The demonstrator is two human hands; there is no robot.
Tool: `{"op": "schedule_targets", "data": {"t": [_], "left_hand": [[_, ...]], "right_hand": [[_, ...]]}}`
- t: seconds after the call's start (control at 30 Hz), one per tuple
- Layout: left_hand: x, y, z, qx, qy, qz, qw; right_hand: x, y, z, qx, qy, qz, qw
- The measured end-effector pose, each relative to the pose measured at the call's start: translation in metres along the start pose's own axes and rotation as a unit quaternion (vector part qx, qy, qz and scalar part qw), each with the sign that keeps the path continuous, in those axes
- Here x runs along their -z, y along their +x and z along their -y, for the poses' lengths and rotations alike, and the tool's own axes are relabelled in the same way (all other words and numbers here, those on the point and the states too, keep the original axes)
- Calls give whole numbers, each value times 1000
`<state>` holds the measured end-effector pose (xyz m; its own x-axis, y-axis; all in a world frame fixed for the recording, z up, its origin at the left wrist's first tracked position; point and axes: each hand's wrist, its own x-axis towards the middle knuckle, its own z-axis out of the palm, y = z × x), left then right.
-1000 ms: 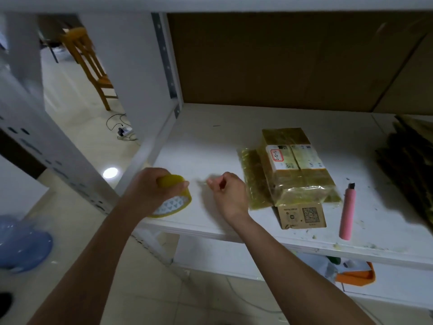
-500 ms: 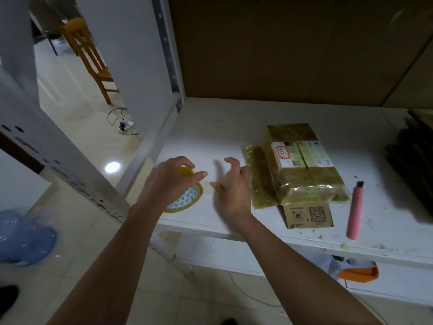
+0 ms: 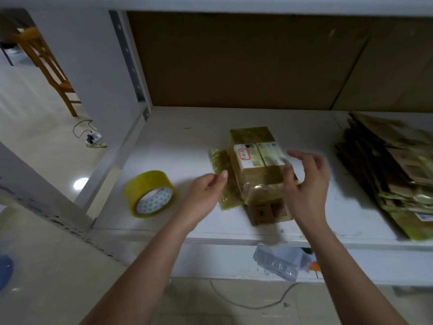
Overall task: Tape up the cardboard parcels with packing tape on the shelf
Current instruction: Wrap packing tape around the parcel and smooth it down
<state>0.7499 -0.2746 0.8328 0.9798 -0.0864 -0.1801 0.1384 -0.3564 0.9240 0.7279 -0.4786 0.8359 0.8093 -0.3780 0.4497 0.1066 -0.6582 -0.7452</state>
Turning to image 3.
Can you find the orange plastic object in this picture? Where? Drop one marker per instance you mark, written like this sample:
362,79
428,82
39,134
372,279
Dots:
315,266

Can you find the labelled taped cardboard box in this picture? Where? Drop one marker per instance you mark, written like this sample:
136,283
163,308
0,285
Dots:
260,179

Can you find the stack of cardboard boxes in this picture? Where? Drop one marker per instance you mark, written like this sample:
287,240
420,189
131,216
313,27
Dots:
392,165

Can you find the white power strip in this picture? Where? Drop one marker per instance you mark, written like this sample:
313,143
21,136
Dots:
95,138

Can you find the person's left forearm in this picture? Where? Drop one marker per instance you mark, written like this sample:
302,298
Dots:
135,281

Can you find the yellow tape roll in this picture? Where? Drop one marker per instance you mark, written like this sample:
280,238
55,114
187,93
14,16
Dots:
145,186

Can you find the white metal shelf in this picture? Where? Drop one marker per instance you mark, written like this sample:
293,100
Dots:
176,145

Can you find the person's right hand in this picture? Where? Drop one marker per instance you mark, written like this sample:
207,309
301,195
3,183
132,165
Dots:
308,189

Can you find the blue round object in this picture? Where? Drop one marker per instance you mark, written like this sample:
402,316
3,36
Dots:
5,272

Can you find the wooden chair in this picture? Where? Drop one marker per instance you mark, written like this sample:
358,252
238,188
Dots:
51,67

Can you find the person's left hand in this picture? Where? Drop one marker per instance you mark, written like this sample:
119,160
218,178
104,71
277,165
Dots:
199,199

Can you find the person's right forearm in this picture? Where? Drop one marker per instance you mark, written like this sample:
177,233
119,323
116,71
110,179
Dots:
352,281

